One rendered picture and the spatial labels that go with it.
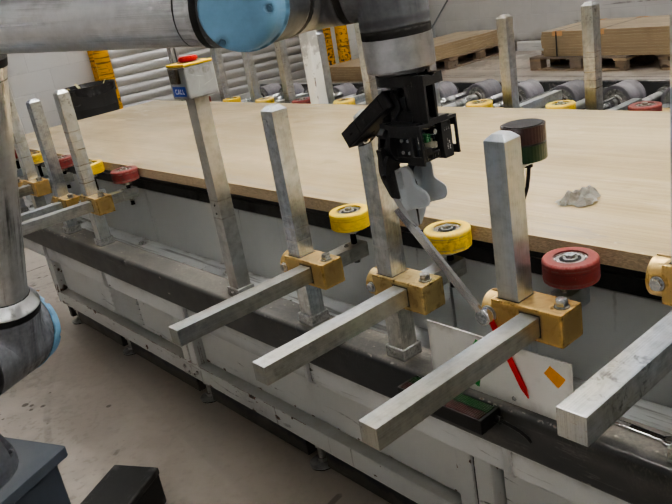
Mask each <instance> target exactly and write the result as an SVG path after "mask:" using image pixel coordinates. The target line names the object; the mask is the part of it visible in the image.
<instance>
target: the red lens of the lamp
mask: <svg viewBox="0 0 672 504"><path fill-rule="evenodd" d="M543 122H544V123H542V124H541V125H538V126H535V127H531V128H525V129H514V130H512V129H504V128H503V127H502V125H503V124H502V125H501V126H500V130H504V131H512V132H514V133H516V134H518V135H520V138H521V146H525V145H532V144H536V143H540V142H542V141H544V140H546V139H547V133H546V121H545V120H543Z"/></svg>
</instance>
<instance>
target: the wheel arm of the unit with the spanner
mask: <svg viewBox="0 0 672 504"><path fill-rule="evenodd" d="M548 295H552V296H557V297H559V296H562V297H567V299H569V300H574V301H578V302H581V304H582V307H584V306H585V305H586V304H588V303H589V302H590V287H587V288H583V289H577V290H562V289H554V290H553V291H551V293H549V294H548ZM539 337H540V327H539V318H538V317H535V316H532V315H528V314H524V313H519V314H518V315H516V316H515V317H513V318H512V319H510V320H509V321H507V322H506V323H504V324H503V325H501V326H500V327H498V328H497V329H495V330H494V331H492V332H491V333H489V334H488V335H486V336H485V337H483V338H482V339H480V340H479V341H477V342H476V343H474V344H473V345H471V346H470V347H468V348H467V349H465V350H464V351H462V352H461V353H459V354H458V355H456V356H455V357H453V358H452V359H450V360H449V361H447V362H446V363H444V364H443V365H441V366H440V367H438V368H437V369H435V370H434V371H432V372H431V373H429V374H428V375H426V376H425V377H423V378H422V379H420V380H419V381H417V382H416V383H414V384H413V385H411V386H410V387H408V388H407V389H405V390H404V391H402V392H401V393H399V394H398V395H396V396H395V397H393V398H392V399H390V400H389V401H387V402H386V403H384V404H383V405H381V406H380V407H378V408H377V409H375V410H374V411H372V412H370V413H369V414H367V415H366V416H364V417H363V418H361V419H360V420H359V421H358V422H359V427H360V433H361V438H362V442H363V443H365V444H367V445H369V446H371V447H373V448H375V449H376V450H378V451H381V450H382V449H384V448H385V447H387V446H388V445H389V444H391V443H392V442H394V441H395V440H396V439H398V438H399V437H401V436H402V435H403V434H405V433H406V432H408V431H409V430H410V429H412V428H413V427H415V426H416V425H417V424H419V423H420V422H422V421H423V420H424V419H426V418H427V417H428V416H430V415H431V414H433V413H434V412H435V411H437V410H438V409H440V408H441V407H442V406H444V405H445V404H447V403H448V402H449V401H451V400H452V399H454V398H455V397H456V396H458V395H459V394H461V393H462V392H463V391H465V390H466V389H468V388H469V387H470V386H472V385H473V384H475V383H476V382H477V381H479V380H480V379H482V378H483V377H484V376H486V375H487V374H489V373H490V372H491V371H493V370H494V369H496V368H497V367H498V366H500V365H501V364H503V363H504V362H505V361H507V360H508V359H510V358H511V357H512V356H514V355H515V354H517V353H518V352H519V351H521V350H522V349H524V348H525V347H526V346H528V345H529V344H531V343H532V342H533V341H535V340H536V339H538V338H539Z"/></svg>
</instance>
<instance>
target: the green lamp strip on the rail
mask: <svg viewBox="0 0 672 504"><path fill-rule="evenodd" d="M420 379H422V378H420V377H417V376H415V377H414V378H412V379H411V380H409V382H411V383H416V382H417V381H419V380H420ZM453 400H456V401H458V402H461V403H463V404H466V405H468V406H471V407H473V408H476V409H478V410H481V411H483V412H486V413H488V412H490V411H491V410H492V409H494V408H495V407H494V406H490V405H489V404H486V403H484V402H481V401H479V400H476V399H474V398H471V397H468V396H466V395H463V394H459V395H458V396H456V397H455V398H454V399H453Z"/></svg>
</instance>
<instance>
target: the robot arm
mask: <svg viewBox="0 0 672 504"><path fill-rule="evenodd" d="M355 23H359V30H360V35H361V40H362V47H363V53H364V60H365V66H366V72H367V74H368V75H370V76H375V79H376V85H377V87H379V88H390V90H386V91H382V92H380V94H379V95H378V96H377V97H376V98H375V99H374V100H373V101H372V102H371V103H370V104H369V105H368V106H367V107H366V108H365V109H364V110H363V111H362V112H361V113H360V114H359V115H358V116H357V117H356V118H355V120H354V121H353V122H351V123H350V124H349V125H348V127H347V128H346V129H345V130H344V131H343V132H342V133H341V134H342V136H343V138H344V140H345V141H346V143H347V145H348V147H349V148H352V147H356V146H358V147H361V146H364V145H367V144H368V143H370V142H371V141H372V140H373V139H374V138H375V136H377V137H378V150H376V153H377V157H378V169H379V174H380V177H381V180H382V182H383V184H384V186H385V187H386V189H387V191H388V193H389V195H390V196H391V197H392V198H393V199H394V201H395V203H396V205H397V206H398V208H399V209H400V210H401V212H402V213H403V214H404V215H405V216H406V218H407V219H408V220H409V221H410V222H411V223H412V224H413V225H415V226H419V225H420V224H422V221H423V218H424V215H425V211H426V207H427V206H429V205H430V202H432V201H436V200H441V199H444V198H445V197H446V196H447V193H448V190H447V186H446V185H445V184H444V183H443V182H442V181H440V180H439V179H437V178H436V177H435V175H434V171H433V165H432V162H431V161H432V160H434V159H436V158H448V157H450V156H453V155H454V152H461V150H460V142H459V134H458V126H457V118H456V113H438V106H437V99H436V91H435V84H434V83H437V82H440V81H443V79H442V71H441V70H430V67H429V66H431V65H433V64H435V62H436V55H435V48H434V40H433V33H432V27H431V19H430V11H429V3H428V0H0V396H1V395H2V394H3V393H5V392H6V391H7V390H8V389H10V388H11V387H12V386H14V385H15V384H16V383H18V382H19V381H20V380H22V379H23V378H24V377H26V376H27V375H28V374H30V373H31V372H32V371H34V370H35V369H36V368H38V367H40V366H41V365H42V364H44V363H45V362H46V361H47V359H48V358H49V357H50V356H51V355H52V354H53V353H54V352H55V351H56V349H57V348H58V345H59V343H60V339H61V336H60V333H61V325H60V321H59V318H58V316H57V314H56V312H55V310H54V309H53V307H52V306H51V305H50V304H49V303H45V301H44V300H45V299H44V298H43V297H42V296H40V295H39V293H38V292H37V291H36V290H35V289H34V288H32V287H30V286H28V282H27V272H26V261H25V251H24V241H23V231H22V220H21V210H20V200H19V189H18V179H17V169H16V158H15V148H14V138H13V127H12V117H11V107H10V96H9V86H8V76H7V68H8V58H7V54H16V53H44V52H72V51H100V50H128V49H156V48H184V47H204V48H210V49H212V48H225V49H228V50H231V51H236V52H253V51H258V50H261V49H263V48H266V47H268V46H269V45H271V44H272V43H275V42H278V41H281V40H284V39H287V38H290V37H293V36H296V35H299V34H302V33H305V32H308V31H313V30H319V29H325V28H330V27H336V26H342V25H348V24H355ZM451 124H454V131H455V138H456V143H453V140H452V132H451ZM401 163H408V165H404V166H402V167H400V164H401ZM18 465H19V459H18V456H17V453H16V451H15V449H14V447H13V445H12V444H11V443H10V442H9V441H8V440H7V439H5V438H4V437H3V436H2V435H1V434H0V489H1V488H2V487H3V486H4V485H5V484H6V483H7V482H8V481H9V480H10V479H11V478H12V477H13V475H14V474H15V472H16V470H17V468H18Z"/></svg>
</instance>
